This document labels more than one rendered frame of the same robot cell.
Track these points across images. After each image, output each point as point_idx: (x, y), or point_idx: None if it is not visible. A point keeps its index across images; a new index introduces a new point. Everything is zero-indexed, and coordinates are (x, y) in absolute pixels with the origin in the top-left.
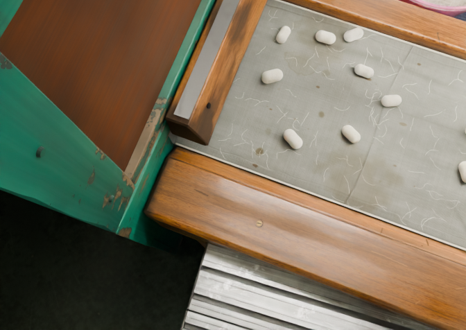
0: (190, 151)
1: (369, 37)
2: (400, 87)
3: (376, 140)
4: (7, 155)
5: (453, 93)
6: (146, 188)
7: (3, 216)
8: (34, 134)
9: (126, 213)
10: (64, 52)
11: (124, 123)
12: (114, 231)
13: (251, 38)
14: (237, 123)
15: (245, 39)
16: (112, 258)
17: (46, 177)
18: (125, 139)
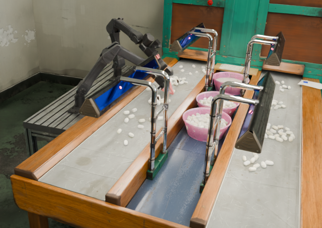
0: (177, 61)
1: (205, 74)
2: (193, 75)
3: (181, 73)
4: (166, 9)
5: (193, 79)
6: (169, 54)
7: None
8: (168, 11)
9: (165, 48)
10: (176, 13)
11: (176, 35)
12: (162, 46)
13: (199, 59)
14: (183, 64)
15: (197, 56)
16: None
17: (165, 17)
18: (174, 39)
